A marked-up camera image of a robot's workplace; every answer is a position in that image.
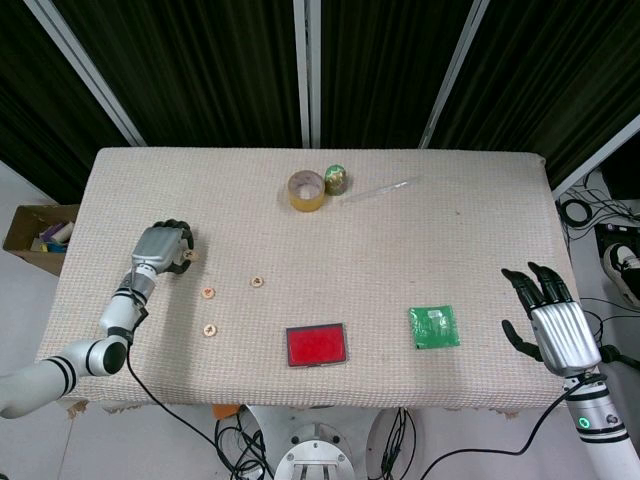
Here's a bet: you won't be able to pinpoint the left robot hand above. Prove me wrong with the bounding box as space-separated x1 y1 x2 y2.
130 218 197 276

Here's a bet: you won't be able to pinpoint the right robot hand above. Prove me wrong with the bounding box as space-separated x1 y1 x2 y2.
501 261 603 376

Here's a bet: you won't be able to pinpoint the white robot base shell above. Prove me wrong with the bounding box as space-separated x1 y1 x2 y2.
239 403 416 480

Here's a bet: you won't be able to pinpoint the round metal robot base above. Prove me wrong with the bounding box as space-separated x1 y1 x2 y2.
273 423 357 480

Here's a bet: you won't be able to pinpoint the black white sneaker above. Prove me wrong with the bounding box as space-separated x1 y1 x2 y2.
602 243 640 307

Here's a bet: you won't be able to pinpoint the purple roll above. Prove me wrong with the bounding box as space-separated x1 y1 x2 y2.
40 223 74 244

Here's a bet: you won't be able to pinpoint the black floor device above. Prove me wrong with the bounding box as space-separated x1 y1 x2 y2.
593 222 640 251

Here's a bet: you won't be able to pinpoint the green foil sachet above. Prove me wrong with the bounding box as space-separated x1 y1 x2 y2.
408 303 462 350

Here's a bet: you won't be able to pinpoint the cardboard box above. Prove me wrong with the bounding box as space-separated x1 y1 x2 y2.
2 203 81 277

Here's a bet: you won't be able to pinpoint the yellow packing tape roll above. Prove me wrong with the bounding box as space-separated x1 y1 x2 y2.
288 169 326 214

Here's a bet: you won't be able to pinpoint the black equipment case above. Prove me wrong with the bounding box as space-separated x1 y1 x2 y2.
599 147 640 201

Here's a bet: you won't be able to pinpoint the red ink pad case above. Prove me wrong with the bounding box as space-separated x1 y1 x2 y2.
284 323 350 370

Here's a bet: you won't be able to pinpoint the beige waffle tablecloth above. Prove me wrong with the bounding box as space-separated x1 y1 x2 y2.
34 146 584 415

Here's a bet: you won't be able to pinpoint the clear plastic ruler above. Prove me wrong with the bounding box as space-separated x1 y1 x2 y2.
339 174 421 205

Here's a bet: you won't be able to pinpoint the black coiled floor cables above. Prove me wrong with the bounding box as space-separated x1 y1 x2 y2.
554 167 640 241

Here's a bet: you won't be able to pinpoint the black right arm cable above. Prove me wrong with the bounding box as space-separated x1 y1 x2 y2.
424 384 581 480

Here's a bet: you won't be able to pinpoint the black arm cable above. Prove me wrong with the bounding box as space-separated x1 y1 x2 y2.
424 384 581 480
124 344 236 471

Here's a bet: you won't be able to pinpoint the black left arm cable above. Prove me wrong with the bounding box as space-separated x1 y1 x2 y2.
124 344 236 471

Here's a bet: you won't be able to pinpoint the grey partition frame post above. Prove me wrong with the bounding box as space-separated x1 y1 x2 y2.
548 113 640 197
418 0 490 149
29 0 147 148
292 0 322 149

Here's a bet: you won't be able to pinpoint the black floor cable bundle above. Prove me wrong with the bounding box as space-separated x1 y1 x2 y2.
377 407 419 480
214 414 274 480

